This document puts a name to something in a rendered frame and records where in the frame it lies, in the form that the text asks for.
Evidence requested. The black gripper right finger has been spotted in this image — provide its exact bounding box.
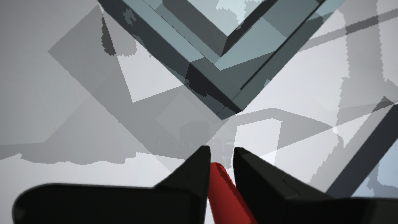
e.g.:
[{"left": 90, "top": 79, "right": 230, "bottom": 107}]
[{"left": 233, "top": 147, "right": 398, "bottom": 224}]

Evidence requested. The red peg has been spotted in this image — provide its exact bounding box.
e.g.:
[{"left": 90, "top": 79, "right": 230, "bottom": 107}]
[{"left": 208, "top": 162, "right": 258, "bottom": 224}]

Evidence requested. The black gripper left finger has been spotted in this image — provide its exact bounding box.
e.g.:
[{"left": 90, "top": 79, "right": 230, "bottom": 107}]
[{"left": 12, "top": 145, "right": 211, "bottom": 224}]

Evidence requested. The white square plate with hole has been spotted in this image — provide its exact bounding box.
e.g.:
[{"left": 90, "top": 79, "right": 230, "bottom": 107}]
[{"left": 162, "top": 0, "right": 275, "bottom": 58}]

